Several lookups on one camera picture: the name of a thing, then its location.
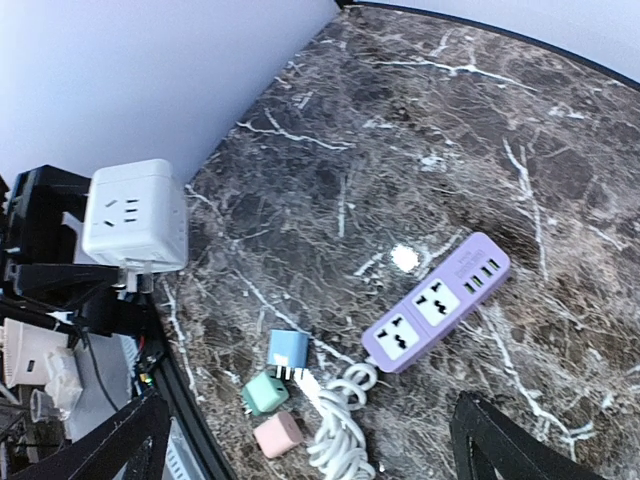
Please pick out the green charger plug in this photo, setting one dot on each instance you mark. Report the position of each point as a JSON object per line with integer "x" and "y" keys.
{"x": 263, "y": 394}

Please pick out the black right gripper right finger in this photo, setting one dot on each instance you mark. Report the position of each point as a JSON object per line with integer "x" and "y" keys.
{"x": 488, "y": 445}

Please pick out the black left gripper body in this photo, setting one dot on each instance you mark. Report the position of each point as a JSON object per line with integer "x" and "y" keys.
{"x": 33, "y": 231}

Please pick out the purple power strip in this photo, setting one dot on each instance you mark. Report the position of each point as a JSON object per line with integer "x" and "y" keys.
{"x": 435, "y": 307}

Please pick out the pink charger plug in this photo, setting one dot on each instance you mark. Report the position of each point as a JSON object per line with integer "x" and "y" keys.
{"x": 278, "y": 434}

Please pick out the white cube power socket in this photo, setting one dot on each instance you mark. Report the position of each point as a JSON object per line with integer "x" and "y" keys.
{"x": 136, "y": 220}

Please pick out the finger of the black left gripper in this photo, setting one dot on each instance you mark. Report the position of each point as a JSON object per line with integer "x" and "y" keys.
{"x": 40, "y": 289}

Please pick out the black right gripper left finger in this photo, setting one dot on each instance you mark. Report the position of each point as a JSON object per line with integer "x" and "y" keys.
{"x": 103, "y": 452}

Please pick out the light blue charger plug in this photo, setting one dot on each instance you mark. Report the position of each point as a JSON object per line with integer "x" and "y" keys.
{"x": 288, "y": 352}

